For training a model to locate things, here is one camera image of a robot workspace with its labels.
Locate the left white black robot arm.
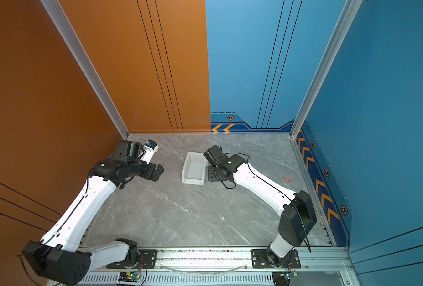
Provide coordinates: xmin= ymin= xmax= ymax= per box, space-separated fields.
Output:
xmin=18 ymin=140 xmax=164 ymax=286

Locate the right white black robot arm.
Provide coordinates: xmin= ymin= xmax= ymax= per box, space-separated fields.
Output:
xmin=203 ymin=145 xmax=318 ymax=268

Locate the white plastic bin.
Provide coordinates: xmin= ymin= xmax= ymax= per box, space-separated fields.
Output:
xmin=182 ymin=152 xmax=208 ymax=185

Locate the left green circuit board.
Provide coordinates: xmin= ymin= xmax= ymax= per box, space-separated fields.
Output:
xmin=118 ymin=272 xmax=143 ymax=286

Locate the green circuit board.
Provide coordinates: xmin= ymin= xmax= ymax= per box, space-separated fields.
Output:
xmin=118 ymin=272 xmax=143 ymax=286
xmin=272 ymin=269 xmax=298 ymax=286

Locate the right green circuit board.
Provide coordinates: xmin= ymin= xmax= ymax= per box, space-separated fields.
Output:
xmin=272 ymin=269 xmax=298 ymax=286

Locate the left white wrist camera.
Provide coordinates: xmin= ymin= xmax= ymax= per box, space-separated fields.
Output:
xmin=141 ymin=140 xmax=159 ymax=164

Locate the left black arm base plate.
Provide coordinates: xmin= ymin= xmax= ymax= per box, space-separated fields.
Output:
xmin=106 ymin=249 xmax=158 ymax=270

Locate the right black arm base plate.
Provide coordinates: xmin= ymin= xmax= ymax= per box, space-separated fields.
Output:
xmin=251 ymin=249 xmax=302 ymax=269

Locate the aluminium mounting rail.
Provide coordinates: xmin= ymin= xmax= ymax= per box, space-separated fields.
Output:
xmin=53 ymin=246 xmax=355 ymax=273

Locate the left aluminium corner post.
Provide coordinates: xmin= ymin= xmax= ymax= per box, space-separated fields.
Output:
xmin=41 ymin=0 xmax=130 ymax=139

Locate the aluminium corner post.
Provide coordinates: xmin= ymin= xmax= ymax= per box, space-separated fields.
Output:
xmin=41 ymin=0 xmax=130 ymax=139
xmin=290 ymin=0 xmax=363 ymax=139

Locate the right aluminium corner post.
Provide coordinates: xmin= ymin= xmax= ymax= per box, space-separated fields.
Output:
xmin=290 ymin=0 xmax=363 ymax=139

